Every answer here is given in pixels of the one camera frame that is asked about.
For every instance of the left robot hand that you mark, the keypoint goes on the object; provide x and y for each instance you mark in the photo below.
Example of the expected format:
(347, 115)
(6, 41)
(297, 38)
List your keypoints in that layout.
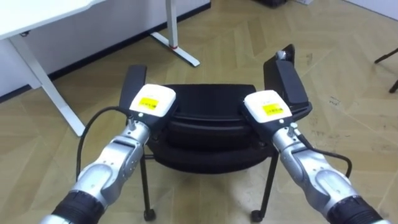
(152, 102)

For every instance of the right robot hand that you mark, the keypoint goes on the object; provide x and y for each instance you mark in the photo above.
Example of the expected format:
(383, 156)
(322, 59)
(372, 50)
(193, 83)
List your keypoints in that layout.
(267, 107)

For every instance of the black office chair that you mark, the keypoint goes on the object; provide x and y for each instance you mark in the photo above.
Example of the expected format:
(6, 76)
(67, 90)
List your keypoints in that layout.
(211, 124)

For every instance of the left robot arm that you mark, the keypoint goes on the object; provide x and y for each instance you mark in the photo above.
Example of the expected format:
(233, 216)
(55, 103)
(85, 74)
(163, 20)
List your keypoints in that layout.
(109, 169)

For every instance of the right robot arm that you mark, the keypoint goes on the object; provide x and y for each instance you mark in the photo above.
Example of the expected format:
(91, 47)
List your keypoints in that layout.
(320, 177)

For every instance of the dark object on floor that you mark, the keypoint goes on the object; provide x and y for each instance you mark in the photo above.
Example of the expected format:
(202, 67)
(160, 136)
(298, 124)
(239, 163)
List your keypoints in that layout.
(270, 2)

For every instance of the white desk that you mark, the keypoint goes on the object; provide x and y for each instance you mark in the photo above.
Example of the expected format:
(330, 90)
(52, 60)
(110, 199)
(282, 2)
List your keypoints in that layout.
(46, 37)

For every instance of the black chair base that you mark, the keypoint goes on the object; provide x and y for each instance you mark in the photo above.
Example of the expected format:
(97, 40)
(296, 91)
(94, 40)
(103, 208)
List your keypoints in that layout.
(388, 73)

